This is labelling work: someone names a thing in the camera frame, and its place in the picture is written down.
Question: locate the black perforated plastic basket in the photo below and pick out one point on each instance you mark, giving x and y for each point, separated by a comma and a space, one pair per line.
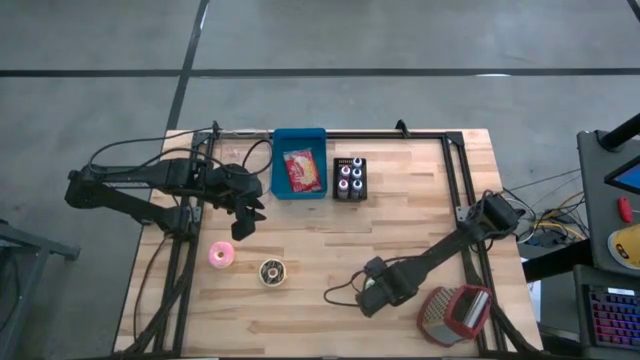
341, 163

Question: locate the black food colouring bottle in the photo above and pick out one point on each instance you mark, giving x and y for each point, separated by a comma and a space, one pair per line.
357, 174
357, 162
356, 186

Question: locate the red food colouring bottle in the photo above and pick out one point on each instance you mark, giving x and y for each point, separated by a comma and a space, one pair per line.
343, 188

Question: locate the blue plastic bin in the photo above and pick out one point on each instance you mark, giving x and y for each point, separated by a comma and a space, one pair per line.
280, 150

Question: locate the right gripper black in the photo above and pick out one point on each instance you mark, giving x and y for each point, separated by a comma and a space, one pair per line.
397, 287

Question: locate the clear plastic bin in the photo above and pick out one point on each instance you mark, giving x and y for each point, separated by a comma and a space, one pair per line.
235, 150

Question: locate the grey metal stand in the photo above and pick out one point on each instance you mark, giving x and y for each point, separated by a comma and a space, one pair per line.
30, 242

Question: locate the red metal box grater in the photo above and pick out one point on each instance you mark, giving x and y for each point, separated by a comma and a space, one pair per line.
435, 315

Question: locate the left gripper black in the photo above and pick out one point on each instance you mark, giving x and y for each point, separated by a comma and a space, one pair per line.
232, 185

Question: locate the grey equipment cart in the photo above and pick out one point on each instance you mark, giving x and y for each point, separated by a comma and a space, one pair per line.
595, 200

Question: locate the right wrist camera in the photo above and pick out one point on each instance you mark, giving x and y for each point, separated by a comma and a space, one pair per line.
375, 266

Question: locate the red butter popcorn bag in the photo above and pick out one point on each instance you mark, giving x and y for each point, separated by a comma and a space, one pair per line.
302, 172

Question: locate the black aluminium rig frame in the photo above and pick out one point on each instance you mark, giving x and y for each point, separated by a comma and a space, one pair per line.
380, 135

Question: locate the black table clamp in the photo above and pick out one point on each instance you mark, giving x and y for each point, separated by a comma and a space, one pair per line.
401, 127
216, 126

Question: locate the black post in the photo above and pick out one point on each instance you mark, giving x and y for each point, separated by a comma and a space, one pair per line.
620, 132

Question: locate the chocolate frosted donut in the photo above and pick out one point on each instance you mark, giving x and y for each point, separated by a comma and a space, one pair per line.
265, 280

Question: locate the backlit rainbow keyboard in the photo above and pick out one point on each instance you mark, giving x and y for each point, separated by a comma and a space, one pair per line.
615, 320

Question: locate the yellow round object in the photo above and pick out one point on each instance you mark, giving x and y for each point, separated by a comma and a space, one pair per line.
625, 245

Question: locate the pink food colouring bottle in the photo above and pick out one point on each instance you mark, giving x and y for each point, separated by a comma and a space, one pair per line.
345, 172

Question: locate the tablet with blue screen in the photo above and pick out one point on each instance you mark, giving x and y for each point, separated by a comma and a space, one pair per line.
627, 177

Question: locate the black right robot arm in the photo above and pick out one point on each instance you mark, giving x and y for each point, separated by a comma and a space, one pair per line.
440, 250

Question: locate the pink frosted donut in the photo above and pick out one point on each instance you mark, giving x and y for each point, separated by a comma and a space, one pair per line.
215, 250

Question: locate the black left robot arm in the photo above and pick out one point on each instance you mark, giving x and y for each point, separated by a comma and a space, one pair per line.
140, 175

